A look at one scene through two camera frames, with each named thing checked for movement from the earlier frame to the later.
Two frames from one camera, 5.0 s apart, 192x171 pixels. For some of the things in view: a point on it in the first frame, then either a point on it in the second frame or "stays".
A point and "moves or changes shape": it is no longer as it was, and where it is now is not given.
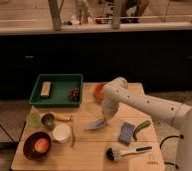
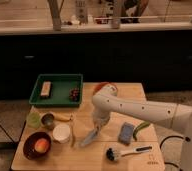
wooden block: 46,88 stays
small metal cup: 48,120 stays
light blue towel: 95,124 moves or changes shape
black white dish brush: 111,155 stays
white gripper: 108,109 -> 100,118
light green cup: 34,120 stays
